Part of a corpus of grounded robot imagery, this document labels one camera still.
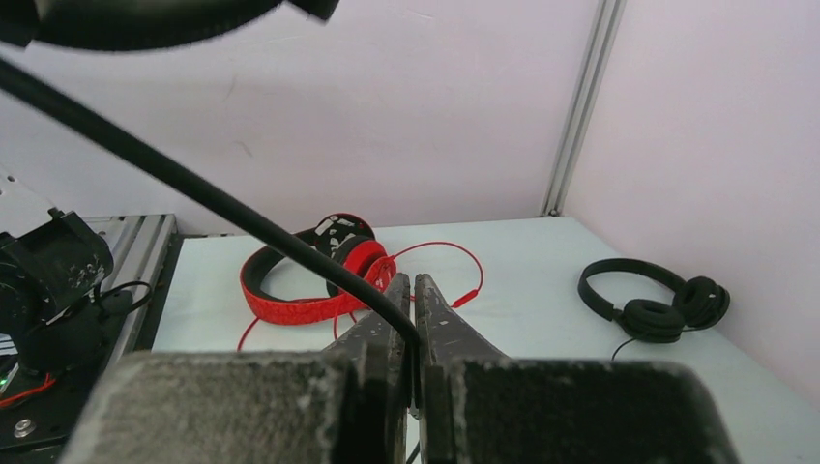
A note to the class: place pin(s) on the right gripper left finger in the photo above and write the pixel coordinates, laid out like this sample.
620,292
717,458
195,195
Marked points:
346,404

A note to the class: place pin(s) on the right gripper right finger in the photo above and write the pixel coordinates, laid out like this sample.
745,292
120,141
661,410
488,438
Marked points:
480,406

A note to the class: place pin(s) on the black headset with microphone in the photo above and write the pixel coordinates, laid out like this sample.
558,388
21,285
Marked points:
130,26

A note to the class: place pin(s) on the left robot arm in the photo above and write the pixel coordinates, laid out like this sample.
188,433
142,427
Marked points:
74,291

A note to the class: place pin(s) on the red headphones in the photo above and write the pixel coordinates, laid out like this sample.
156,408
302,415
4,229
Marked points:
349,241

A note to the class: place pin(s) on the small black foam headphones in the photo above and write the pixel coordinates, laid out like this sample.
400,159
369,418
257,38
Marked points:
698,303

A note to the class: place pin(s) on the black mounting rail base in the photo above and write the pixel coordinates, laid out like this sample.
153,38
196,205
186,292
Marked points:
38,418

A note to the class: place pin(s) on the left aluminium corner post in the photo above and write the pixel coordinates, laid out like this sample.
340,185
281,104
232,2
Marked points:
603,34

